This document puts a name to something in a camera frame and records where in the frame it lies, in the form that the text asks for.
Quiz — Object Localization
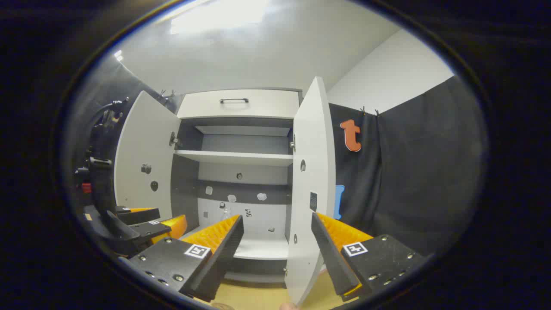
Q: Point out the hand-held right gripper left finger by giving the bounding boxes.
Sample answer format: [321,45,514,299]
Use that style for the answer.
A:
[118,214,245,303]

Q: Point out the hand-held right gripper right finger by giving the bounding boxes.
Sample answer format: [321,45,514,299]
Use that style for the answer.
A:
[311,212,427,302]

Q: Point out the white cabinet door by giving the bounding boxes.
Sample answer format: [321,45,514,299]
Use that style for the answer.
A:
[284,77,336,306]
[114,90,181,221]

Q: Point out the white and grey cabinet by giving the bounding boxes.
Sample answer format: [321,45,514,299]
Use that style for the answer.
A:
[170,88,304,285]

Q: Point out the white cabinet shelf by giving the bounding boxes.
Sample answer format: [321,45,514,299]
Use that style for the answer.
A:
[174,149,294,167]

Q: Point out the white cabinet drawer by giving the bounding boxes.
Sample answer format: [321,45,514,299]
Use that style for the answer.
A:
[177,89,300,120]

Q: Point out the black backdrop cloth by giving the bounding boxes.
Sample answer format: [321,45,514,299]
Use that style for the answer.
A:
[328,75,489,258]

